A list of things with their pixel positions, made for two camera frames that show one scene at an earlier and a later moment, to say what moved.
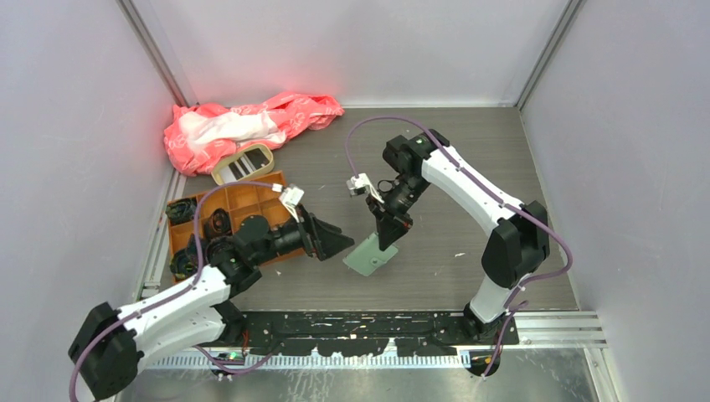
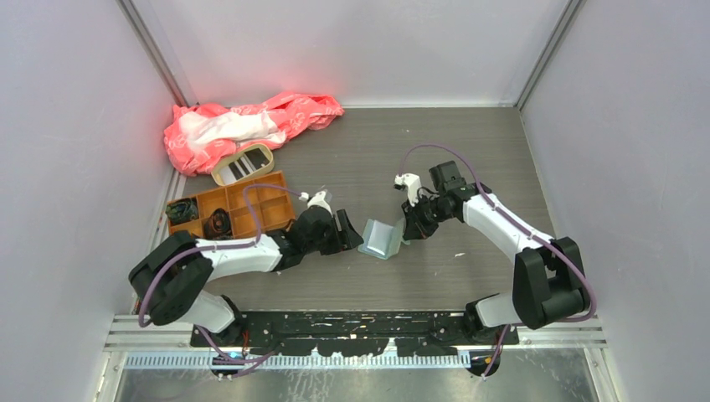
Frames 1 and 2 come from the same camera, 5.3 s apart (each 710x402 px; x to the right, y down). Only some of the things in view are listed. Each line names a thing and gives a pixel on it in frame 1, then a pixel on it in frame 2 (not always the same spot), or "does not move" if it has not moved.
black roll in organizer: [218, 224] does not move
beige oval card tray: [253, 161] does not move
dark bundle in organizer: [181, 210] does not move
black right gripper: [392, 224] to [416, 229]
